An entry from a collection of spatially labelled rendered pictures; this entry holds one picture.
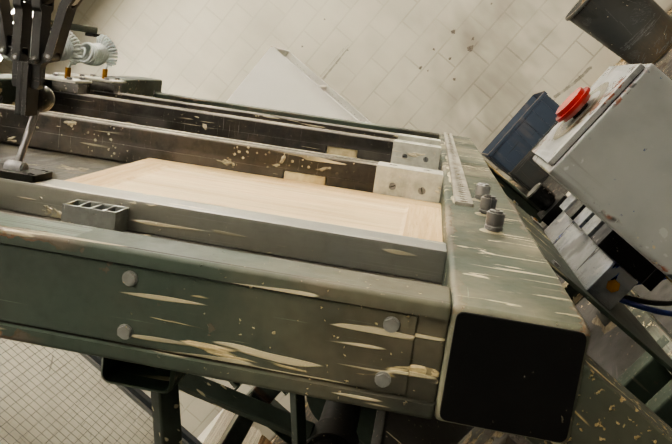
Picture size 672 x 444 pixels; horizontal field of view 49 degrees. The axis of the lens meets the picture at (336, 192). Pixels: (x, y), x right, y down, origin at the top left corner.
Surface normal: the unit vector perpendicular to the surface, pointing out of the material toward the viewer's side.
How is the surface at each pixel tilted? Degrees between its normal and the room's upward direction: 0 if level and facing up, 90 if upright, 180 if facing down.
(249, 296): 90
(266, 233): 90
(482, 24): 90
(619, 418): 90
